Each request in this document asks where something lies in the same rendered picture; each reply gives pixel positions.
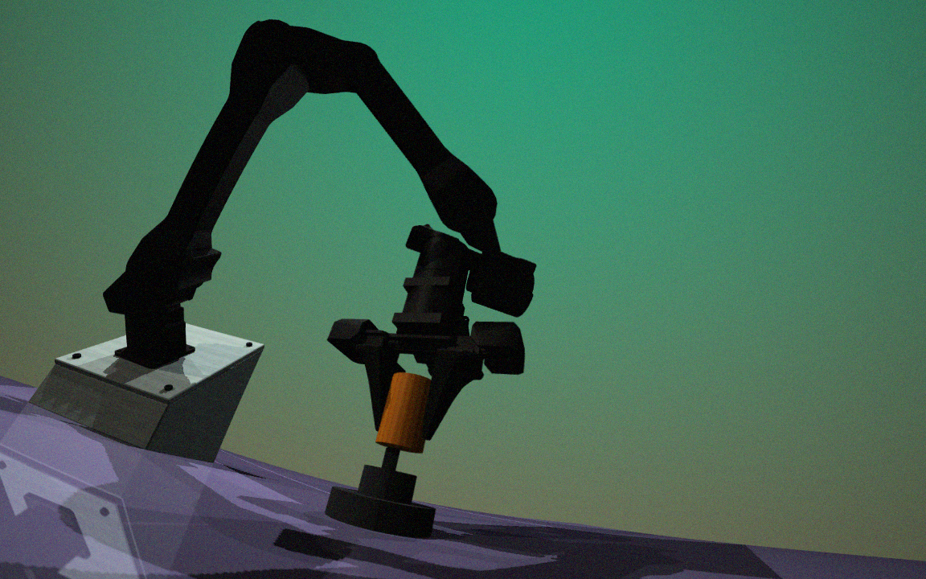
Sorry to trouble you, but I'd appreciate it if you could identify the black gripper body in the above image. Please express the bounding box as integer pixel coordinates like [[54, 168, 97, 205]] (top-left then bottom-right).
[[327, 269, 525, 375]]

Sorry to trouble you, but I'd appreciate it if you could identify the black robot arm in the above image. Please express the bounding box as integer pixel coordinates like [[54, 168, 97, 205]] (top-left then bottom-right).
[[103, 19, 537, 369]]

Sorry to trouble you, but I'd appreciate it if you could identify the black stepped round pedestal with shaft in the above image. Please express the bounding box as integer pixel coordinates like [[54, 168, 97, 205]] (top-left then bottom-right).
[[325, 447, 436, 538]]

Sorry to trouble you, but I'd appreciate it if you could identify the orange cylinder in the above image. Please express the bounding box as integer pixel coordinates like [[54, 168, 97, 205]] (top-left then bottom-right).
[[375, 372, 431, 454]]

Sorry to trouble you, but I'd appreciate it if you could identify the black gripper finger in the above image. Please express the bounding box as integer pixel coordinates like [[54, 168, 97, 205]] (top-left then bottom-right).
[[422, 348, 484, 441], [354, 344, 405, 431]]

